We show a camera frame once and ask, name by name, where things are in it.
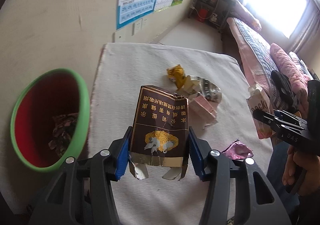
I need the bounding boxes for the bed with plaid blanket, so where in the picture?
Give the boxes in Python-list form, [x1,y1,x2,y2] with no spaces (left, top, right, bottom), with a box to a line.
[226,0,316,120]

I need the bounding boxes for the red container on shelf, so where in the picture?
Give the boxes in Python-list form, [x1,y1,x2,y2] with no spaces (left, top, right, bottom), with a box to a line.
[195,8,208,23]

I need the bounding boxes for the white towel mat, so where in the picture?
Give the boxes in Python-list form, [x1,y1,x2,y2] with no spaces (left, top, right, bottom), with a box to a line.
[88,43,272,224]

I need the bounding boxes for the black metal shelf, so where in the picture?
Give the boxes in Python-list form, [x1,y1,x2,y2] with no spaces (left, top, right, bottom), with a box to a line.
[187,0,235,32]

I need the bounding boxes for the pink curtain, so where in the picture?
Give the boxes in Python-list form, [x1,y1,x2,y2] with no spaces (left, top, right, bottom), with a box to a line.
[288,0,319,53]

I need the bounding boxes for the person's right hand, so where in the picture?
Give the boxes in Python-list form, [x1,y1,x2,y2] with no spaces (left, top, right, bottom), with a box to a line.
[281,145,320,197]

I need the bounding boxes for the yellow wrapper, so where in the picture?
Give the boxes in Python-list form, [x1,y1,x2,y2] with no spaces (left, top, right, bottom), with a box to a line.
[167,64,187,90]

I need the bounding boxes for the green rimmed red trash bin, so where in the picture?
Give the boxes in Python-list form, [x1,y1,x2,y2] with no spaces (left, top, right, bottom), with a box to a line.
[10,68,90,173]

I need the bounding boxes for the pink small carton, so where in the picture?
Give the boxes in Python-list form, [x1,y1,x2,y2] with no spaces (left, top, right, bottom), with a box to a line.
[189,94,219,129]

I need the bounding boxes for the silver foil wrapper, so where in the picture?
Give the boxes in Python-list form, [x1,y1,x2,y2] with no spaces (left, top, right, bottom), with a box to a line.
[183,75,222,103]

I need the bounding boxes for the brown cigarette pack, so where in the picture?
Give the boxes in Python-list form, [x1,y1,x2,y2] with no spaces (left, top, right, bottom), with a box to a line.
[129,86,189,180]

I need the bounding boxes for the pink pocky box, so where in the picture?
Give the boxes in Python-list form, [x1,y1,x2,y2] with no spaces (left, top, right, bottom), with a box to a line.
[246,84,273,139]

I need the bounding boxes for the white wall socket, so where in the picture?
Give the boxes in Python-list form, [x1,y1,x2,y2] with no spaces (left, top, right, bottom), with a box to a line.
[132,18,148,36]

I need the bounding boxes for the white wall switch plate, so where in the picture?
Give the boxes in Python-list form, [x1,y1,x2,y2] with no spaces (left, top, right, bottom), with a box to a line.
[113,28,126,43]

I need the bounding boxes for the pink floral pillow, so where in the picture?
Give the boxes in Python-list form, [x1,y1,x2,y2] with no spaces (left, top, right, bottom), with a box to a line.
[270,43,309,103]

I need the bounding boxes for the pink foil wrapper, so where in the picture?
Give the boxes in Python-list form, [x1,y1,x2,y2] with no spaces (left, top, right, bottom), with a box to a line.
[221,139,253,160]

